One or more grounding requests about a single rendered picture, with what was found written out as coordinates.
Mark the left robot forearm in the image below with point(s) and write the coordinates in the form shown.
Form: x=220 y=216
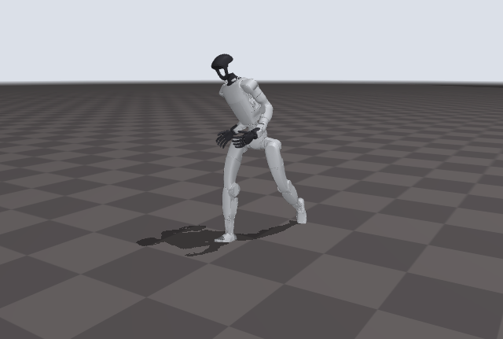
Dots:
x=264 y=119

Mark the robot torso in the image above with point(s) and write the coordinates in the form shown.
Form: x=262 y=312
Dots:
x=245 y=108

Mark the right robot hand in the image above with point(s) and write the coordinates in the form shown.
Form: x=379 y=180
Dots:
x=226 y=135

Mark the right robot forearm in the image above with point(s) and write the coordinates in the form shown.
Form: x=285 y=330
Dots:
x=239 y=127

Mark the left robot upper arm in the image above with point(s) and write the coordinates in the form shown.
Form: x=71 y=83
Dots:
x=251 y=87

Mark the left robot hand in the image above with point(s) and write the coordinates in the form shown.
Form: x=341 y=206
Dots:
x=246 y=138

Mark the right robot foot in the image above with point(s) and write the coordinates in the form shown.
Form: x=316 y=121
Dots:
x=226 y=238

